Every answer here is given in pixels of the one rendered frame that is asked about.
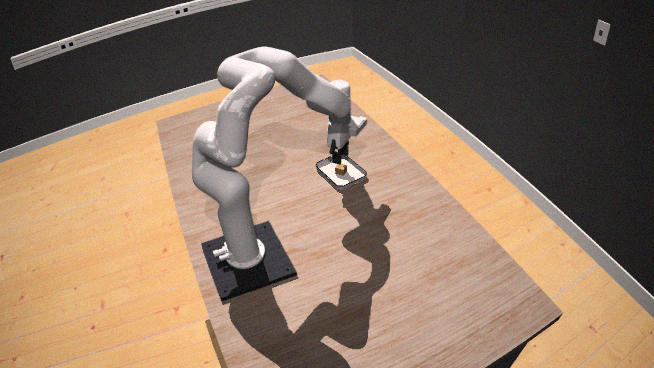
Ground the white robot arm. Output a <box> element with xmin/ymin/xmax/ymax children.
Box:
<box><xmin>192</xmin><ymin>47</ymin><xmax>367</xmax><ymax>269</ymax></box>

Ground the tan wooden block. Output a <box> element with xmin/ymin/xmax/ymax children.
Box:
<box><xmin>335</xmin><ymin>164</ymin><xmax>347</xmax><ymax>176</ymax></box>

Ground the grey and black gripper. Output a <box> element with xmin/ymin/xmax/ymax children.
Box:
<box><xmin>327</xmin><ymin>120</ymin><xmax>351</xmax><ymax>165</ymax></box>

